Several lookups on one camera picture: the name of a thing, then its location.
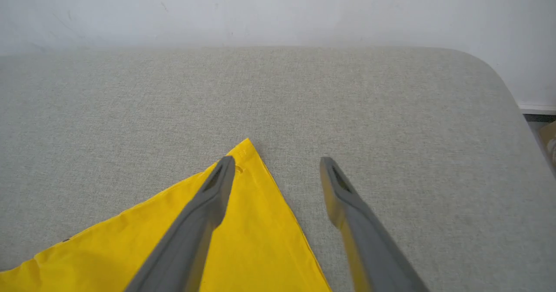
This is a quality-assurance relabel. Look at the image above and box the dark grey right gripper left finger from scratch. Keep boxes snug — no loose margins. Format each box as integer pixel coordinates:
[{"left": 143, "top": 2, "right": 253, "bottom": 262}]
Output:
[{"left": 125, "top": 156, "right": 236, "bottom": 292}]

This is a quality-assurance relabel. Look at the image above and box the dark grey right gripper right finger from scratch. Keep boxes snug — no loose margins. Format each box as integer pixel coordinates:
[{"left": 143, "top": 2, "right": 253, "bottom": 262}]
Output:
[{"left": 320, "top": 156, "right": 430, "bottom": 292}]

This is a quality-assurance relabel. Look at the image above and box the yellow cloth garment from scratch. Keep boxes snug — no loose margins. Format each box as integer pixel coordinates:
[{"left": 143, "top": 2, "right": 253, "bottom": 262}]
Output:
[{"left": 0, "top": 138, "right": 333, "bottom": 292}]

